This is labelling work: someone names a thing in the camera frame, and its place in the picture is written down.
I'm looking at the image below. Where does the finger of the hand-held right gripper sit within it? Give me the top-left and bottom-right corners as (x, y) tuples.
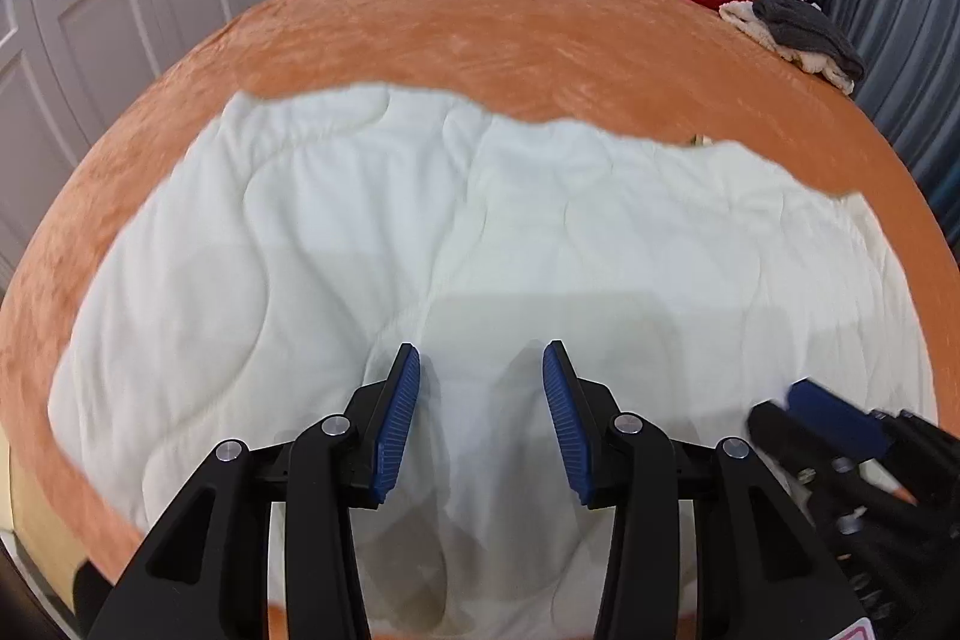
(787, 377), (920, 461)
(750, 401), (857, 515)

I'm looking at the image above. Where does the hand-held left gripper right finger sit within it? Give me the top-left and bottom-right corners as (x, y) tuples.
(541, 340), (863, 640)

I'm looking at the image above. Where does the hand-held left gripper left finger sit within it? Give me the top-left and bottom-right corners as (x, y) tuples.
(88, 342), (422, 640)

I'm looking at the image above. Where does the white quilted blanket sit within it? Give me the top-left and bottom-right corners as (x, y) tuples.
(49, 85), (938, 638)

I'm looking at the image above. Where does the grey knitted garment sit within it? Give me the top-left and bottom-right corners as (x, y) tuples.
(752, 0), (866, 79)

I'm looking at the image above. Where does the orange plush blanket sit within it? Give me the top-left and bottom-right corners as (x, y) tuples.
(0, 0), (960, 620)

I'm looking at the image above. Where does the cream fleece garment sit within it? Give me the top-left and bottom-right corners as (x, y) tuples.
(720, 0), (857, 96)

